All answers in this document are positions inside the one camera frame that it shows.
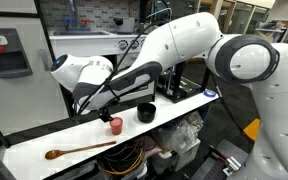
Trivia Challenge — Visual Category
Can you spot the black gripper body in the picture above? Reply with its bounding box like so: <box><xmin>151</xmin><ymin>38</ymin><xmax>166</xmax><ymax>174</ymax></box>
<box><xmin>98</xmin><ymin>107</ymin><xmax>112</xmax><ymax>119</ymax></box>

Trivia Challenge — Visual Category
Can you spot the pink cup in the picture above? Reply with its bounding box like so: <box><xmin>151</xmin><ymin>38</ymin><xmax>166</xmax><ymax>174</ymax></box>
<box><xmin>109</xmin><ymin>116</ymin><xmax>124</xmax><ymax>136</ymax></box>

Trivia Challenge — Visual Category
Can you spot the white bowl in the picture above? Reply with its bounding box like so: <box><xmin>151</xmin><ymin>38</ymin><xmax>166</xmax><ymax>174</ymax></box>
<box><xmin>73</xmin><ymin>99</ymin><xmax>93</xmax><ymax>116</ymax></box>

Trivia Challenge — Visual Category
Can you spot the black bowl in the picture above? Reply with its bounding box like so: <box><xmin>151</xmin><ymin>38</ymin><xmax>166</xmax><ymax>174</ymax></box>
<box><xmin>136</xmin><ymin>102</ymin><xmax>157</xmax><ymax>124</ymax></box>

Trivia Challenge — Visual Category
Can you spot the wooden spoon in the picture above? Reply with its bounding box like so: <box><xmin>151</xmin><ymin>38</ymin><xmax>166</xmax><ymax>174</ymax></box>
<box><xmin>44</xmin><ymin>140</ymin><xmax>118</xmax><ymax>161</ymax></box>

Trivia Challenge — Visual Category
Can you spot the pink pouch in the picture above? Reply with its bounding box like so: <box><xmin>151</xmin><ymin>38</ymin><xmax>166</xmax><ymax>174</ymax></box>
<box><xmin>139</xmin><ymin>135</ymin><xmax>164</xmax><ymax>158</ymax></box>

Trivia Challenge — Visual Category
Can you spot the white toy kitchen unit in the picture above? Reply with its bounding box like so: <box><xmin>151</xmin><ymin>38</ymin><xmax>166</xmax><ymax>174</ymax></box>
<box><xmin>48</xmin><ymin>29</ymin><xmax>159</xmax><ymax>105</ymax></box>

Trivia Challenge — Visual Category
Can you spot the clear plastic bag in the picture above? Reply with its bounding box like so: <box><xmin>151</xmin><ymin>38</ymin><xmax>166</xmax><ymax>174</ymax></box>
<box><xmin>154</xmin><ymin>111</ymin><xmax>205</xmax><ymax>158</ymax></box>

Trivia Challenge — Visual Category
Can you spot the white plastic bin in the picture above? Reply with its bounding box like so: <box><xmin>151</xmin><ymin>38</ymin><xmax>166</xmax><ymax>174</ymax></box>
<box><xmin>150</xmin><ymin>138</ymin><xmax>202</xmax><ymax>175</ymax></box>

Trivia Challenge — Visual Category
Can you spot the grey toy refrigerator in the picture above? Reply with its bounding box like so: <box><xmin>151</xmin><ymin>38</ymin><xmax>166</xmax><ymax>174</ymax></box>
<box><xmin>0</xmin><ymin>0</ymin><xmax>70</xmax><ymax>136</ymax></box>

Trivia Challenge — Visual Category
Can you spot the grey toy appliance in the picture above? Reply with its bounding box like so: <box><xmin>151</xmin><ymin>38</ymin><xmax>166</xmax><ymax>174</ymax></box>
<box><xmin>112</xmin><ymin>16</ymin><xmax>136</xmax><ymax>35</ymax></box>

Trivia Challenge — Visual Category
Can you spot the toy faucet with taps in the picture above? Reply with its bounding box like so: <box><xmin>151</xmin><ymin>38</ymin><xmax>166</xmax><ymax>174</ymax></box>
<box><xmin>61</xmin><ymin>0</ymin><xmax>92</xmax><ymax>32</ymax></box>

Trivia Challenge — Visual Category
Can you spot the blue tape roll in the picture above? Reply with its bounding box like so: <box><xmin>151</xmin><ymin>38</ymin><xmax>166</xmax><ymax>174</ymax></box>
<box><xmin>202</xmin><ymin>88</ymin><xmax>218</xmax><ymax>99</ymax></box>

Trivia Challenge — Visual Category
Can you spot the grey curved tube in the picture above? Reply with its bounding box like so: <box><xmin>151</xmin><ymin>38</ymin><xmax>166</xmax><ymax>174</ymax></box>
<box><xmin>145</xmin><ymin>7</ymin><xmax>174</xmax><ymax>25</ymax></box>

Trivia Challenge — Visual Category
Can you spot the yellow cable bundle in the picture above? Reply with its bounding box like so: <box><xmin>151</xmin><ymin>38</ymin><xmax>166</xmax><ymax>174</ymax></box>
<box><xmin>98</xmin><ymin>143</ymin><xmax>146</xmax><ymax>176</ymax></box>

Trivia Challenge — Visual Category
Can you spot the clear plastic cable bin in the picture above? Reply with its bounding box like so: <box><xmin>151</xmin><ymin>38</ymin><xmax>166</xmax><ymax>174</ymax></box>
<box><xmin>96</xmin><ymin>143</ymin><xmax>149</xmax><ymax>180</ymax></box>

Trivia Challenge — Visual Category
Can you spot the black printer frame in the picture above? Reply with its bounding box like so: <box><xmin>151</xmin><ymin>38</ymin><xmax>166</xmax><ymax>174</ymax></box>
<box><xmin>156</xmin><ymin>60</ymin><xmax>212</xmax><ymax>104</ymax></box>

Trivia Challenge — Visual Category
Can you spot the grey metal base plate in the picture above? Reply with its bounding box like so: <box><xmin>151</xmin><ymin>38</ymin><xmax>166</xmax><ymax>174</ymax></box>
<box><xmin>190</xmin><ymin>139</ymin><xmax>250</xmax><ymax>180</ymax></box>

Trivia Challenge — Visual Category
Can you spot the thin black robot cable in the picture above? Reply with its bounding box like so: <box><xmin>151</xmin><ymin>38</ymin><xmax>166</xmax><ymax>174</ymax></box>
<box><xmin>211</xmin><ymin>74</ymin><xmax>256</xmax><ymax>145</ymax></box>

